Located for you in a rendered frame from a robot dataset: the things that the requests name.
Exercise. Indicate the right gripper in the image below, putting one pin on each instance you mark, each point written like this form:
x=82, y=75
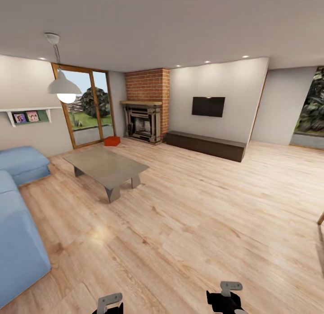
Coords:
x=219, y=301

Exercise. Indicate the picture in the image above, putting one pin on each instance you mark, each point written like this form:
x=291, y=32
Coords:
x=32, y=116
x=20, y=117

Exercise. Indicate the cabinet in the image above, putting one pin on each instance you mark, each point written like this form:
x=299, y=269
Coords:
x=213, y=146

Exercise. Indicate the wood fireplace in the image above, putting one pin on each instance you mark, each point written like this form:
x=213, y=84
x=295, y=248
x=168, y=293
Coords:
x=143, y=123

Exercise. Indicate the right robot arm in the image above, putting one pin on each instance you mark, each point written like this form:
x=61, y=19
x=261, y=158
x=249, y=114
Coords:
x=226, y=302

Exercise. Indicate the storage box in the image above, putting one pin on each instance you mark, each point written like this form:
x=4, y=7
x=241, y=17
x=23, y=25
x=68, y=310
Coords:
x=112, y=141

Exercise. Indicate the door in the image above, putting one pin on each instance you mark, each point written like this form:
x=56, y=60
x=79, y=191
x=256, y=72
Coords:
x=90, y=117

